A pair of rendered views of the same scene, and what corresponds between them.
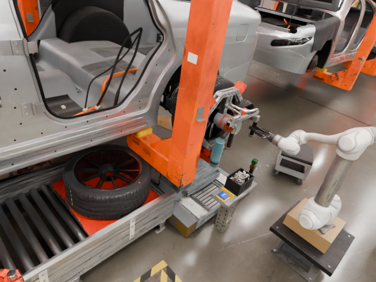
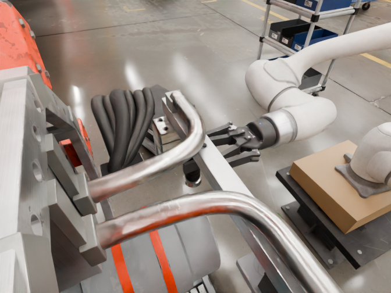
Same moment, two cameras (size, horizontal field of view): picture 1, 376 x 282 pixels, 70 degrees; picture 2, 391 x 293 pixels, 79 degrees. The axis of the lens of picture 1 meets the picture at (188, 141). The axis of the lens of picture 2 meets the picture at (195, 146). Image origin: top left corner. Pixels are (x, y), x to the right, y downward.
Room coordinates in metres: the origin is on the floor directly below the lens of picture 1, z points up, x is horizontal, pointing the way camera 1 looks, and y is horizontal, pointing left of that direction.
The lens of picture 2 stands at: (1.91, -0.21, 1.23)
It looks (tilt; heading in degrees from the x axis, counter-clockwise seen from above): 44 degrees down; 296
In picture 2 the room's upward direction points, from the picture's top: straight up
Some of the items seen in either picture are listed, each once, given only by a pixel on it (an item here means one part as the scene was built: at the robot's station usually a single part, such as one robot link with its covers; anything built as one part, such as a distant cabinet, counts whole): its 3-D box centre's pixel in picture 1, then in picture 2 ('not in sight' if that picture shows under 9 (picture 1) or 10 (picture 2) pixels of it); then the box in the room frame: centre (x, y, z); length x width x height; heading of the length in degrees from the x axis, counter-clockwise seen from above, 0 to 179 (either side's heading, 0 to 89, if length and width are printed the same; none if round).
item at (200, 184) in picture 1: (191, 173); not in sight; (2.18, -0.10, 0.13); 0.50 x 0.36 x 0.10; 141
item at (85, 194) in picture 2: (244, 103); (137, 118); (2.09, -0.40, 1.03); 0.19 x 0.18 x 0.11; 51
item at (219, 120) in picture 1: (227, 122); (142, 256); (2.05, -0.30, 0.85); 0.21 x 0.14 x 0.14; 51
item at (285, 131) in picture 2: (277, 140); (274, 129); (1.93, -0.72, 0.83); 0.09 x 0.06 x 0.09; 141
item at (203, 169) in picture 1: (196, 158); not in sight; (2.20, -0.11, 0.32); 0.40 x 0.30 x 0.28; 141
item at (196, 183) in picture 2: (253, 128); (192, 159); (2.08, -0.54, 0.83); 0.04 x 0.04 x 0.16
